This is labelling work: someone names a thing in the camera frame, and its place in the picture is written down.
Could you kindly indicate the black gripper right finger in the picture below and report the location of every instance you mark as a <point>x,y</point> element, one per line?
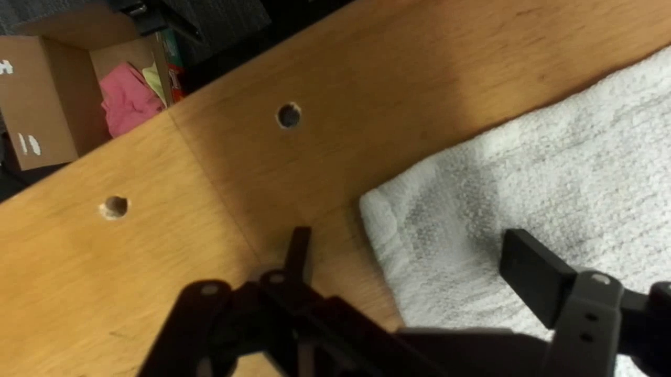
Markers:
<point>541,279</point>

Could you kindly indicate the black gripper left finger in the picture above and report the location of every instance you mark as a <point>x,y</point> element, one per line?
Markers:
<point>294,336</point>

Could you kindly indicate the white towel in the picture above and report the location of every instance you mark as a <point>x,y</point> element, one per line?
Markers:
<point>557,196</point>

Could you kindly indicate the pink cloth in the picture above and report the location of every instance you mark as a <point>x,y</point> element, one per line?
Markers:
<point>126,98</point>

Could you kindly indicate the yellow-green cloth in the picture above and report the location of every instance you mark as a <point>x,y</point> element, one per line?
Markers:
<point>156,78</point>

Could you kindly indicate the brown cardboard box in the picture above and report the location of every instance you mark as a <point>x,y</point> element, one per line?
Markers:
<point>43,98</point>

